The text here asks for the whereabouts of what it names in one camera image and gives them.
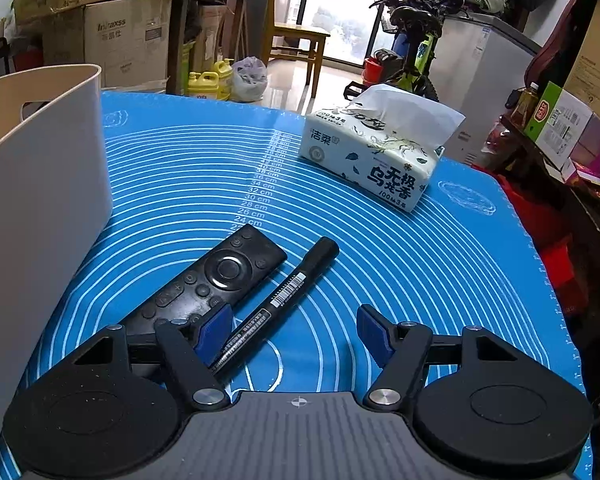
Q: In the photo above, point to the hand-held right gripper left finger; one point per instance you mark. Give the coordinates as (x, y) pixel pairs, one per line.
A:
(215, 332)

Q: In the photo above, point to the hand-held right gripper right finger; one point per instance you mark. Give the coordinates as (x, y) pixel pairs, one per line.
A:
(372, 332)

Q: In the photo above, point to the black remote control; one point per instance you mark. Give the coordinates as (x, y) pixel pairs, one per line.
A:
(220, 275)

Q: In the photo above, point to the black marker pen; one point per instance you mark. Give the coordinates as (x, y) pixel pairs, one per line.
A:
(280, 300)

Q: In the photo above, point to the beige plastic storage basket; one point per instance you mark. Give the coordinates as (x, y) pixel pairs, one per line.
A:
(40, 240)

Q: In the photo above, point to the blue silicone mat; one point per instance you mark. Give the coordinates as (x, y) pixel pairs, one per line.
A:
(380, 250)

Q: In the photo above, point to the white tissue pack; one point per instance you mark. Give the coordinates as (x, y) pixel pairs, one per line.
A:
(375, 155)

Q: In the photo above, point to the red bag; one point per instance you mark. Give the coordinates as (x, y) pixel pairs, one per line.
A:
(540, 220)

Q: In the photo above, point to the yellow detergent bottle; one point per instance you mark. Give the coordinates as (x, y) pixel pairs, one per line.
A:
(203, 87)
(225, 77)

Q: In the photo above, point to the translucent plastic bag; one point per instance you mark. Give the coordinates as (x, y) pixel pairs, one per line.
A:
(250, 77)

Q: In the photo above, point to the orange drink bottle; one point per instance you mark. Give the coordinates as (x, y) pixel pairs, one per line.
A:
(524, 107)

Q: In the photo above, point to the green and white box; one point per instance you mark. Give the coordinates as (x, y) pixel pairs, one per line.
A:
(555, 120)

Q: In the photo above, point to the green bicycle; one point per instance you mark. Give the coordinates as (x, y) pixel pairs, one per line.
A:
(412, 55)

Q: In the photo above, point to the white chest freezer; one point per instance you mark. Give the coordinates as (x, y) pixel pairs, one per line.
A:
(485, 75)

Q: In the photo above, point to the wooden chair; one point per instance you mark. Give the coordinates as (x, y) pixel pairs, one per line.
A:
(300, 35)

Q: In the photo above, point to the large plain cardboard box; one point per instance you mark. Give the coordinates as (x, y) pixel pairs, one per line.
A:
(115, 40)

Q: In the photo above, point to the dark wooden table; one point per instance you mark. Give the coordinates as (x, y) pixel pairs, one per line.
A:
(200, 20)

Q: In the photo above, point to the tall cardboard box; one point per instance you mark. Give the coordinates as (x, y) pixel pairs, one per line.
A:
(597, 60)

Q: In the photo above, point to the maroon bag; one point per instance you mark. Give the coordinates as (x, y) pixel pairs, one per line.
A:
(565, 35)

